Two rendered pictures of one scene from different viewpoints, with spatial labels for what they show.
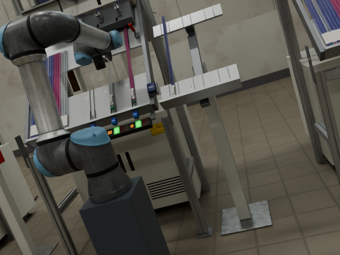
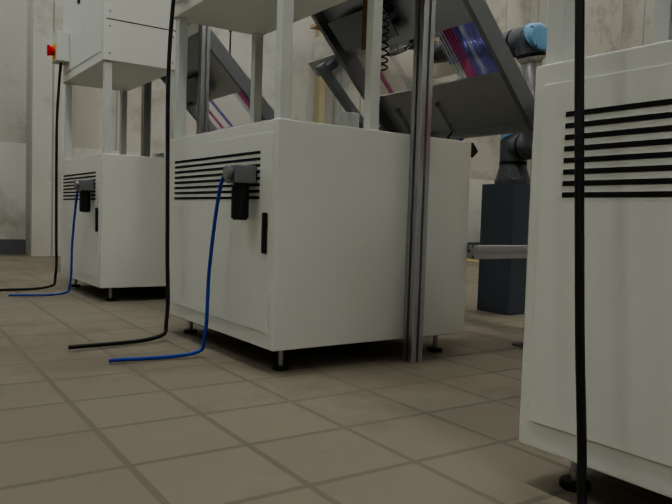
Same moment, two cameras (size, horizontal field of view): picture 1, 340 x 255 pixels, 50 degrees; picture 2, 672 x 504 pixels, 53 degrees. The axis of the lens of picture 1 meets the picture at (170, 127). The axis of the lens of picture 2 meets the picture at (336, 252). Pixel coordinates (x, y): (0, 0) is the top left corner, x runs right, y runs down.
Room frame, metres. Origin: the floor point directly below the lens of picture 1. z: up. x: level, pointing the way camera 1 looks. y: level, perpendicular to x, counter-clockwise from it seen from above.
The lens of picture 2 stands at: (3.86, 1.74, 0.39)
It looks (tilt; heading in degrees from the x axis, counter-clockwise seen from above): 3 degrees down; 223
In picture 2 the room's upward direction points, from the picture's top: 2 degrees clockwise
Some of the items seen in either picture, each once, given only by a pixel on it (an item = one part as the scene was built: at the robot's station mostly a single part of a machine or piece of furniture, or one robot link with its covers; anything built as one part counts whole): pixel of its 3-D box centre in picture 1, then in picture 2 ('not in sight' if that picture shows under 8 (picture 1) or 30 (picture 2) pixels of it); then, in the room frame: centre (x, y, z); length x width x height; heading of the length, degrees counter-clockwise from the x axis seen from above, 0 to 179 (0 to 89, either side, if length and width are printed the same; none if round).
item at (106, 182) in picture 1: (106, 179); (512, 173); (1.20, 0.26, 0.60); 0.15 x 0.15 x 0.10
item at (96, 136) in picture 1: (92, 148); (515, 146); (1.20, 0.27, 0.72); 0.13 x 0.12 x 0.14; 73
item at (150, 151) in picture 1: (141, 156); (310, 241); (2.39, 0.24, 0.31); 0.70 x 0.65 x 0.62; 78
